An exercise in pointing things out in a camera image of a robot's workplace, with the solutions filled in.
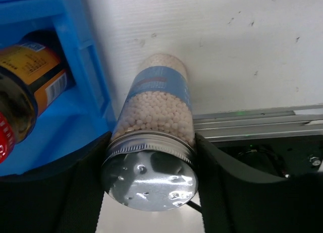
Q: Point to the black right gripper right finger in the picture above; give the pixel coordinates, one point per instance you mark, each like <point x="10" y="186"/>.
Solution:
<point x="235" y="197"/>

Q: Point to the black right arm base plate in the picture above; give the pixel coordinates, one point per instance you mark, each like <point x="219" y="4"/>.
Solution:
<point x="284" y="157"/>

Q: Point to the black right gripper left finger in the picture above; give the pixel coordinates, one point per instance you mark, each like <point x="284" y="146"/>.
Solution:
<point x="62" y="196"/>

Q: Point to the white bead jar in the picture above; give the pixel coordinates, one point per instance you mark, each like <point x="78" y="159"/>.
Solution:
<point x="150" y="162"/>

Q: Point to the red-capped sauce jar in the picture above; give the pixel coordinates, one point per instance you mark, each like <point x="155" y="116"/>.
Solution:
<point x="34" y="73"/>

